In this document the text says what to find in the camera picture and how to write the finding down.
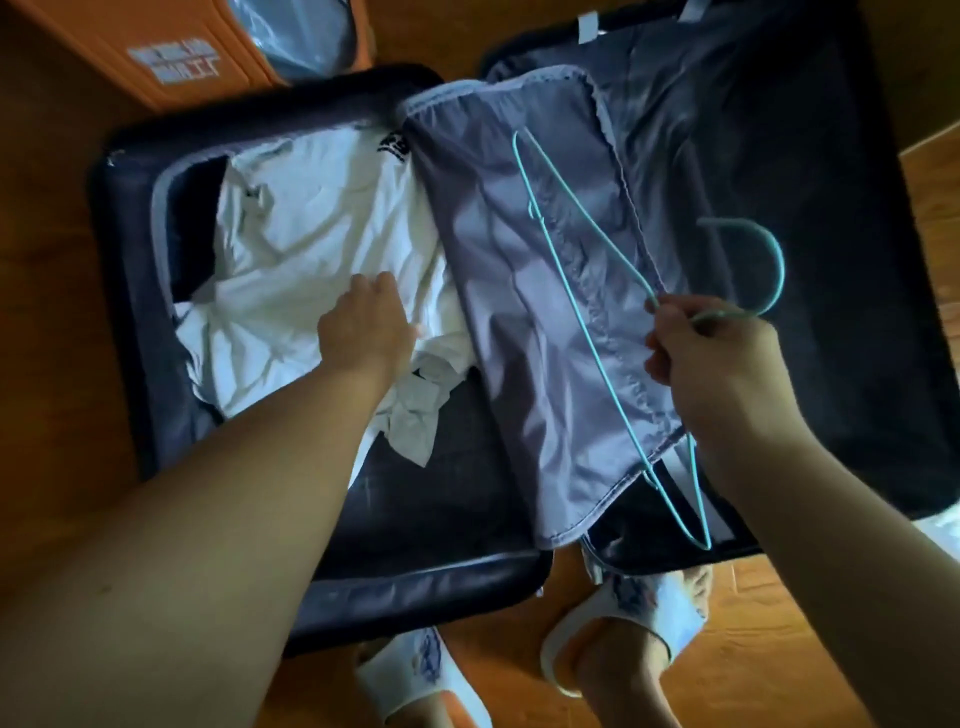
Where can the clear plastic bag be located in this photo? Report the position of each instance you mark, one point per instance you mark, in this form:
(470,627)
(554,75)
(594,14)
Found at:
(296,34)

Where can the person's right hand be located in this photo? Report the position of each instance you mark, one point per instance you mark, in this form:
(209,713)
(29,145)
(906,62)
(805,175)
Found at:
(716,367)

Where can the dark open suitcase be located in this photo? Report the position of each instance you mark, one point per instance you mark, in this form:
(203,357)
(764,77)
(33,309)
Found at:
(480,300)

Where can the white patterned slipper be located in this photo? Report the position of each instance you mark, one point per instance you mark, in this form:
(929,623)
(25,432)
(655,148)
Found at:
(634,615)
(424,679)

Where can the person's left forearm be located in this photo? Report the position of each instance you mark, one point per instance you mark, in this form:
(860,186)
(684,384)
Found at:
(180,562)

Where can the person's left hand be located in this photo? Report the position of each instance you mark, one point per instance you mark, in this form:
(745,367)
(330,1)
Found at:
(364,330)

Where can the person's left fingers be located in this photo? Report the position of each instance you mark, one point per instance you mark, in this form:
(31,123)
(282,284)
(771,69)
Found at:
(379,289)

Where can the white shirt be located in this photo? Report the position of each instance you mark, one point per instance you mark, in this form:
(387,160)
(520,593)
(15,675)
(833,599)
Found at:
(315,277)

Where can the person's right fingers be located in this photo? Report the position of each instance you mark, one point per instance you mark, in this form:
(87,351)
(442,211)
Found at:
(667,337)

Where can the person's right forearm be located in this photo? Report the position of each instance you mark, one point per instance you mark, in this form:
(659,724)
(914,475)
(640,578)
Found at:
(847,570)

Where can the grey suitcase divider flap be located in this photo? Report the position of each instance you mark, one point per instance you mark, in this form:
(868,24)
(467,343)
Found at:
(540,300)

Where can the orange box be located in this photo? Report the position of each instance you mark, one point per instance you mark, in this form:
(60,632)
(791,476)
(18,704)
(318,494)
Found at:
(180,45)

